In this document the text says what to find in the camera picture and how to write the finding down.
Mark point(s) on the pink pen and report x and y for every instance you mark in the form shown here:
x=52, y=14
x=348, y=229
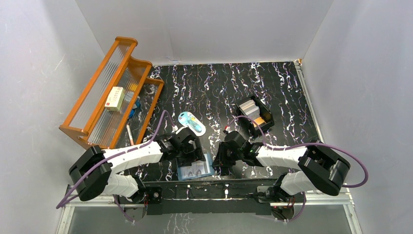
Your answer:
x=129, y=134

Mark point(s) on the black card storage box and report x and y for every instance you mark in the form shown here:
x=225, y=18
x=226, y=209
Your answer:
x=265, y=118

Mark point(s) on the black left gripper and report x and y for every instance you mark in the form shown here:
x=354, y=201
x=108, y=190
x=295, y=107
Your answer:
x=189, y=158

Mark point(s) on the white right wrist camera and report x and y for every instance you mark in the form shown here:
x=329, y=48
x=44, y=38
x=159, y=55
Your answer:
x=227, y=130

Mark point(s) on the blue oval blister package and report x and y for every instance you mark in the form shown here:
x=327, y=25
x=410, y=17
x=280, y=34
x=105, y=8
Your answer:
x=189, y=120

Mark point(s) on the blue item on shelf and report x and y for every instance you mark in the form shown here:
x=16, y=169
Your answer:
x=135, y=108

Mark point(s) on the blue leather card holder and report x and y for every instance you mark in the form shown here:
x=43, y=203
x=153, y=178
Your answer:
x=196, y=170

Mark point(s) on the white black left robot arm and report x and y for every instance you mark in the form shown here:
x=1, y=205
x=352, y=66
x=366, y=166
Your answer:
x=98, y=171

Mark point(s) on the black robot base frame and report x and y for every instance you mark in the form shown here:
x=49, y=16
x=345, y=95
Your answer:
x=211, y=196

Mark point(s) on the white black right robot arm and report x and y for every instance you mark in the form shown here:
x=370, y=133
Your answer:
x=317, y=167

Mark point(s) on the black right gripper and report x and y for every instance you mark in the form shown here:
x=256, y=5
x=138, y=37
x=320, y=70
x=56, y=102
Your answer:
x=220, y=160

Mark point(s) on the white medicine box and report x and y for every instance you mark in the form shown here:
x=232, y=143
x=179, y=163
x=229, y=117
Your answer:
x=115, y=99

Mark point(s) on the stack of credit cards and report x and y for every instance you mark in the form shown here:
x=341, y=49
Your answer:
x=250, y=108

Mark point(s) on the orange wooden shelf rack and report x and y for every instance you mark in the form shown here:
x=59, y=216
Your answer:
x=89, y=123

